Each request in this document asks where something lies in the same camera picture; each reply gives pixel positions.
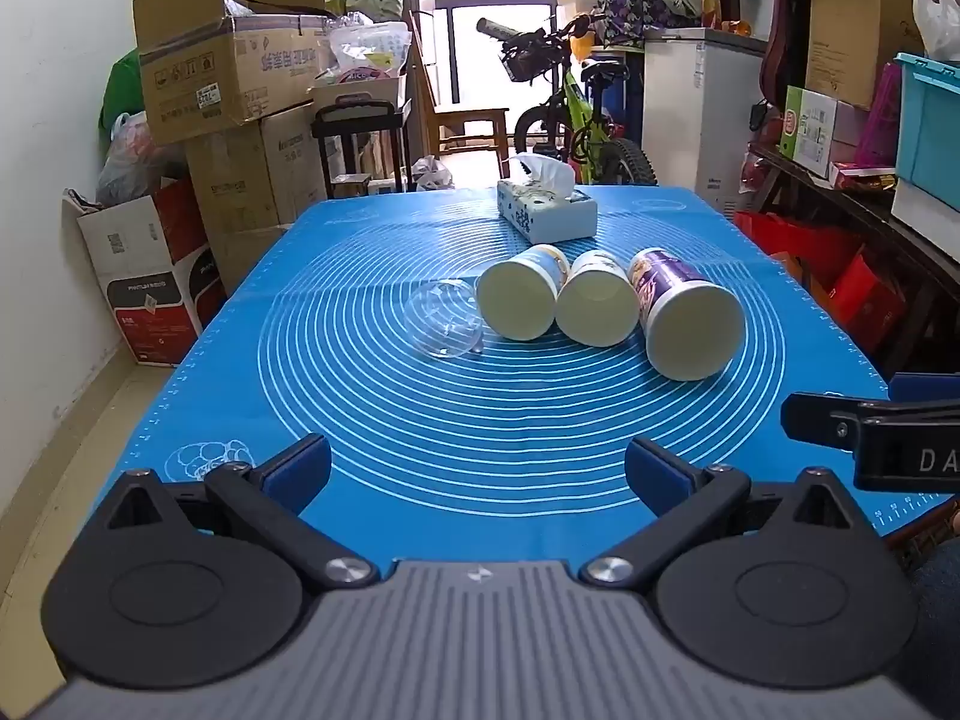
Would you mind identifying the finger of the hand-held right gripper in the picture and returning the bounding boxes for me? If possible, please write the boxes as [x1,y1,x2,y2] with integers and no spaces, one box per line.
[780,391,893,452]
[889,372,960,404]

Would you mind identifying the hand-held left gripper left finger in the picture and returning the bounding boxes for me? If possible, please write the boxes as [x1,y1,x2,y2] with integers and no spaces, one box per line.
[87,433,380,590]

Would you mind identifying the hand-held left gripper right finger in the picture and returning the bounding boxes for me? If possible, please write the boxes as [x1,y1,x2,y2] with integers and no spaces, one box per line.
[582,435,878,587]

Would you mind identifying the purple print paper cup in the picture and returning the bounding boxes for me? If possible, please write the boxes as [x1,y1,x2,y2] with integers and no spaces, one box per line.
[626,245,746,383]

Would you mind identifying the yellow print paper cup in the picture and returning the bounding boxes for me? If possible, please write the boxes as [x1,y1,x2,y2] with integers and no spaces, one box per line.
[555,248,639,349]

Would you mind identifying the blue print paper cup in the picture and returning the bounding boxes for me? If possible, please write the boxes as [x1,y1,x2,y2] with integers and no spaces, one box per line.
[475,243,573,341]

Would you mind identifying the red gift box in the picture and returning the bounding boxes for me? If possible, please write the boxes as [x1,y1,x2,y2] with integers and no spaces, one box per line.
[828,250,909,354]

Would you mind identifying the blue silicone baking mat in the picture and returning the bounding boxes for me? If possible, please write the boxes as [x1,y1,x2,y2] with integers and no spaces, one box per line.
[135,187,955,565]

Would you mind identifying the dark wooden side table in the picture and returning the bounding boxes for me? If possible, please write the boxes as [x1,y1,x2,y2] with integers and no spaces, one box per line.
[745,138,960,377]

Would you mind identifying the person's trouser leg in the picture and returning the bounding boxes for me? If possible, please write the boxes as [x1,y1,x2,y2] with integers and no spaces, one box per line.
[898,507,960,695]

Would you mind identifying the red paper bag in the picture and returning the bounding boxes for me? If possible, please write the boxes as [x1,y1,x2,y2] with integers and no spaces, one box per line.
[734,209,864,294]

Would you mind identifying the small brown cardboard box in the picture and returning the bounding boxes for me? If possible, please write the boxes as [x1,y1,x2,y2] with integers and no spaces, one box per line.
[213,223,295,295]

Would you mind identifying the white and red carton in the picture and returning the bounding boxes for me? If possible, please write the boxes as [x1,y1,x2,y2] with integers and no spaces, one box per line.
[73,177,227,368]

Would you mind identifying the teal plastic crate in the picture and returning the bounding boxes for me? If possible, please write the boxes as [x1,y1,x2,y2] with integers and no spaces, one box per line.
[892,52,960,190]

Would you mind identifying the patterned tissue box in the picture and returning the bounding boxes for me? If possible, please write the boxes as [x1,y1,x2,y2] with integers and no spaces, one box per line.
[496,153,599,245]

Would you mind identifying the green and white carton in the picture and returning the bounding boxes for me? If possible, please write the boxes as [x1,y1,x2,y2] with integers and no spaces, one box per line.
[778,85,842,180]

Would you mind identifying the crumpled white bag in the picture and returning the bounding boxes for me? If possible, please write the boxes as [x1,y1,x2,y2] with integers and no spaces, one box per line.
[412,155,455,193]

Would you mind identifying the white chest freezer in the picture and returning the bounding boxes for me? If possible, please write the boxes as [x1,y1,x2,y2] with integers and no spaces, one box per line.
[643,25,770,215]

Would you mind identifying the red and white plastic bag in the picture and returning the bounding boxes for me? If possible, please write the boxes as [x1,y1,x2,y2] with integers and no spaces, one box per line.
[95,110,188,208]

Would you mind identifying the black trolley cart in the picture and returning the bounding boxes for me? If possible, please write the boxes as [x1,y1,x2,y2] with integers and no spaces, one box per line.
[310,96,414,194]

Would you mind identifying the green and black bicycle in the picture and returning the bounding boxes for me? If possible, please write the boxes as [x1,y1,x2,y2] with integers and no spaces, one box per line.
[475,13,660,188]

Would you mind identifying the tall brown cardboard box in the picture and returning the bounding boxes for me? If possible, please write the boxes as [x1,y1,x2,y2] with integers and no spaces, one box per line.
[804,0,926,110]

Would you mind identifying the wooden chair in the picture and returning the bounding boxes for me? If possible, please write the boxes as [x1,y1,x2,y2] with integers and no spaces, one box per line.
[409,9,512,178]

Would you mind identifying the dark red instrument bag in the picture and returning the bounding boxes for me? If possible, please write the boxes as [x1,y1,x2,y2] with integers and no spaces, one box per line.
[758,0,815,110]

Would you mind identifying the large open cardboard box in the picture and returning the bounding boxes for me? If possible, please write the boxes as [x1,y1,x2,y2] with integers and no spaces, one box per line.
[132,0,335,148]

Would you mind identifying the green bag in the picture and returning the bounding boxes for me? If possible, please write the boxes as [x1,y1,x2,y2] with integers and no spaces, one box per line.
[99,48,152,140]

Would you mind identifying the clear bags of goods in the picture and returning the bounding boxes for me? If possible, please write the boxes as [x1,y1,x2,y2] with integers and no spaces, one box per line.
[313,10,414,85]

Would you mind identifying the purple patterned bag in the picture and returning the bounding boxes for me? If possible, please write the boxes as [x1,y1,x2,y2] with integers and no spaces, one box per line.
[595,0,710,47]

